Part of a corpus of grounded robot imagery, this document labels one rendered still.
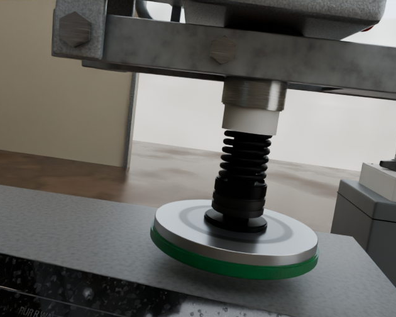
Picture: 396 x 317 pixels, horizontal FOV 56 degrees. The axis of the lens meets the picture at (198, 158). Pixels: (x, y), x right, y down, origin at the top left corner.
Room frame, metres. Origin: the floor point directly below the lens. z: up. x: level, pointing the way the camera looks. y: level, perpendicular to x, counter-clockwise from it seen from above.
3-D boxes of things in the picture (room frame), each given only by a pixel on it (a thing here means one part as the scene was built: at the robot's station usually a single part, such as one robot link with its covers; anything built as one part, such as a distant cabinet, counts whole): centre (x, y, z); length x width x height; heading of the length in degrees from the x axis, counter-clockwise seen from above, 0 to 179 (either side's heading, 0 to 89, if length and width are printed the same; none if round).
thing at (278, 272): (0.48, -0.06, 0.87); 0.22 x 0.22 x 0.04
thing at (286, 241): (0.48, -0.06, 0.87); 0.21 x 0.21 x 0.01
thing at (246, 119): (0.48, -0.06, 1.02); 0.07 x 0.07 x 0.04
